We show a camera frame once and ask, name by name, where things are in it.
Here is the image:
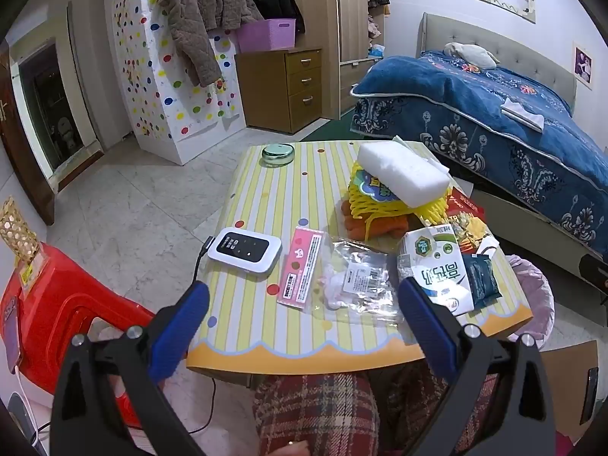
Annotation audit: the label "bin with pink liner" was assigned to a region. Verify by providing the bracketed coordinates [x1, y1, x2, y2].
[494, 254, 556, 343]

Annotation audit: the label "grey white cloth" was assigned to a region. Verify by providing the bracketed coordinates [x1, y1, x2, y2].
[444, 42, 500, 70]

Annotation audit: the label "white cable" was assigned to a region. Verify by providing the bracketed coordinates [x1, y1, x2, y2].
[14, 366, 53, 438]

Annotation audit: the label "white green milk carton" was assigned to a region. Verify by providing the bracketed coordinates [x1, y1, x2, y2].
[396, 224, 476, 317]

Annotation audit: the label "dark blue packet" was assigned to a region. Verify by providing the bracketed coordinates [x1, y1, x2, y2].
[461, 253, 502, 306]

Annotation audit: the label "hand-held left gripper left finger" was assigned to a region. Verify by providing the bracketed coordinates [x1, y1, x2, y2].
[50, 280, 211, 456]

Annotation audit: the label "wooden wardrobe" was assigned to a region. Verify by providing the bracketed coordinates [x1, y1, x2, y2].
[290, 0, 385, 119]

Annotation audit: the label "purple plastic basket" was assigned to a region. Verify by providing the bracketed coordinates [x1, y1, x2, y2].
[236, 19, 298, 53]

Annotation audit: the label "round green metal tin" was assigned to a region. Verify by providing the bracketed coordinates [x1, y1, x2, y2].
[260, 144, 295, 168]

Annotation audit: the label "brown quilted jacket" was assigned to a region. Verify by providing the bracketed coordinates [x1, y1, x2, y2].
[156, 0, 264, 89]

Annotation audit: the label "black flat device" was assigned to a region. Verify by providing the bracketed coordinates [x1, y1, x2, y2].
[587, 367, 599, 414]

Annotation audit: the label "clear plastic bag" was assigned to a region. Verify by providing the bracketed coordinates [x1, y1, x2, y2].
[311, 237, 404, 326]

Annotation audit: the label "small wall picture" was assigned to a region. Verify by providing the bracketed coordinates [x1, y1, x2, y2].
[573, 46, 594, 90]

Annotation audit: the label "bed with blue blanket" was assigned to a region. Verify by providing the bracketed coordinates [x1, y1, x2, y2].
[350, 50, 608, 257]

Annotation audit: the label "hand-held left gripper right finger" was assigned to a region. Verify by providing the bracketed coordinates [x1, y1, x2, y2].
[398, 276, 556, 456]

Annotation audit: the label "wooden drawer cabinet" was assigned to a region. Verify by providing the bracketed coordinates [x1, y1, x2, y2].
[235, 47, 324, 135]

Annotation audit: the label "brown cardboard box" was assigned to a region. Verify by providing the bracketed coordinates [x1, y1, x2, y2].
[541, 340, 600, 442]

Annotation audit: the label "pink label packet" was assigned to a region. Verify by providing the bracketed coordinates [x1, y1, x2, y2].
[276, 225, 326, 306]

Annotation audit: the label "gold honeycomb box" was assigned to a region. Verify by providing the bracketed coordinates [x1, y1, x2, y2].
[0, 197, 41, 264]

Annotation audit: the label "red plastic stool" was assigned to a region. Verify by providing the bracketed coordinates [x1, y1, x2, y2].
[0, 242, 157, 431]

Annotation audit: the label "white folded paper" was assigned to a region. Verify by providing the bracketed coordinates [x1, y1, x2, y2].
[501, 97, 545, 131]

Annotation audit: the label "person's plaid pants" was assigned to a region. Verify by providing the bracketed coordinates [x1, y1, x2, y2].
[252, 366, 504, 456]

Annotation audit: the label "green floor rug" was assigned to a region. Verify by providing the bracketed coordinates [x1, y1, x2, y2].
[297, 104, 366, 143]

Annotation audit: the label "grey upholstered bed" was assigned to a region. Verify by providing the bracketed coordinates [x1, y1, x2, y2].
[415, 12, 608, 276]

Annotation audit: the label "orange knit glove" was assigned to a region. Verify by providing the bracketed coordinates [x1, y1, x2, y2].
[341, 198, 412, 243]

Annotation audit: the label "white mobile router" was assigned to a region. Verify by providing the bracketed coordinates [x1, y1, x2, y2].
[207, 228, 283, 275]

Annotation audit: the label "white foam block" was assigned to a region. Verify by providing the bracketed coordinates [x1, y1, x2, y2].
[356, 141, 452, 209]

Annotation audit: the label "yellow foam fruit net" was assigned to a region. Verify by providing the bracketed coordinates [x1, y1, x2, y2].
[346, 160, 452, 226]

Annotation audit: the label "black router cable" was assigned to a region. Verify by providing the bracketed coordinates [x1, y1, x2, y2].
[190, 235, 220, 295]

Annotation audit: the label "polka dot white cabinet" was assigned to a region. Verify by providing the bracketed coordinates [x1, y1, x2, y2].
[111, 0, 248, 167]

